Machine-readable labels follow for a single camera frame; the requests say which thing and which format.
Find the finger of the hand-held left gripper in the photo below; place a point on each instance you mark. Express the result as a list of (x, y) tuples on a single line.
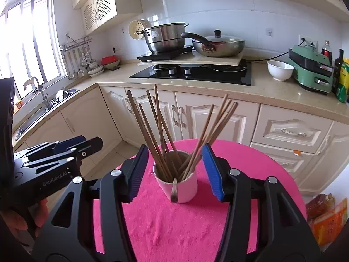
[(87, 148), (68, 142)]

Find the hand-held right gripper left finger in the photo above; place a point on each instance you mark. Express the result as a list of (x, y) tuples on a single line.
[(137, 172)]

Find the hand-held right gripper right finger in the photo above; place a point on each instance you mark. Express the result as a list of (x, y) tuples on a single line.
[(214, 172)]

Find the pale pink ceramic cup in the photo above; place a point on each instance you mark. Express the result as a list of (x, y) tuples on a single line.
[(188, 188)]

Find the bunch of chopsticks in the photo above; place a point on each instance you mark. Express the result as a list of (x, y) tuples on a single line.
[(174, 192)]

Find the person's left hand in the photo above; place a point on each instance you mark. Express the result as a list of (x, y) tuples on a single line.
[(16, 222)]

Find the steel sink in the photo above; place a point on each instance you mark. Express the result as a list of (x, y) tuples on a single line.
[(41, 112)]

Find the white plate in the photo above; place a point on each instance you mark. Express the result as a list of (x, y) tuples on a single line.
[(60, 97)]

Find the steel faucet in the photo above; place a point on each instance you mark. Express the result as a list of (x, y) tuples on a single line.
[(36, 87)]

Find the steel ladle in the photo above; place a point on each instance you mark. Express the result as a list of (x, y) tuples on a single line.
[(71, 73), (80, 71)]

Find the stack of white bowls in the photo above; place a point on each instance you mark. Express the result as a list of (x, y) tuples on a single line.
[(95, 71)]

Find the steel kitchen utensil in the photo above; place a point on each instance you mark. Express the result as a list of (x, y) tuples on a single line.
[(84, 57), (89, 60)]

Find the red container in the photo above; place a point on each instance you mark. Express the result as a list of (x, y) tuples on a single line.
[(110, 61)]

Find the black glass gas hob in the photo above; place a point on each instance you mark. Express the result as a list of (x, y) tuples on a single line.
[(204, 76)]

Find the beige stone countertop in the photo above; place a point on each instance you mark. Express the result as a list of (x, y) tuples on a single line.
[(272, 90)]

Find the barred window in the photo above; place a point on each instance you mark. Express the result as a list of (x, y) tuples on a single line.
[(30, 46)]

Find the brown wrapped food package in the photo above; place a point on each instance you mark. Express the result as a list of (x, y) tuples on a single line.
[(319, 206)]

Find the pale wooden board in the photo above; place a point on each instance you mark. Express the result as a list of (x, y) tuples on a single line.
[(212, 60)]

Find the black induction cooker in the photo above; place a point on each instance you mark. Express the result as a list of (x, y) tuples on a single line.
[(163, 56)]

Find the white bowl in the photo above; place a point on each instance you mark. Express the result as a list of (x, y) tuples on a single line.
[(279, 72)]

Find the steel wok with lid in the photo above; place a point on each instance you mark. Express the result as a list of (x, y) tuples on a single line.
[(220, 46)]

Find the orange snack bag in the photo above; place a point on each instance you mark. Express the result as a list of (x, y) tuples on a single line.
[(331, 223)]

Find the cream perforated steamer plate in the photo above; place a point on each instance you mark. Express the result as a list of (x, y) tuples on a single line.
[(136, 30)]

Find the stainless steel pot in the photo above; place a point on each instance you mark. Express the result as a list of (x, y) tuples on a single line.
[(166, 38)]

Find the green electric grill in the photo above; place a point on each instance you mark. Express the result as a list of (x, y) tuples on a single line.
[(310, 71)]

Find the yellow green bottle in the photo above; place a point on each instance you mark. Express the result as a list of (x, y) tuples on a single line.
[(344, 84)]

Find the white socket with plug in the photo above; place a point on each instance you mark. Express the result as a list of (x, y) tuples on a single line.
[(309, 41)]

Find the dark cola bottle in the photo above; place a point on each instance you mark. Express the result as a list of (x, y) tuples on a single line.
[(326, 53)]

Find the white wall socket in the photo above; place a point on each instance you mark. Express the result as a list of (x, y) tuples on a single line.
[(116, 50)]

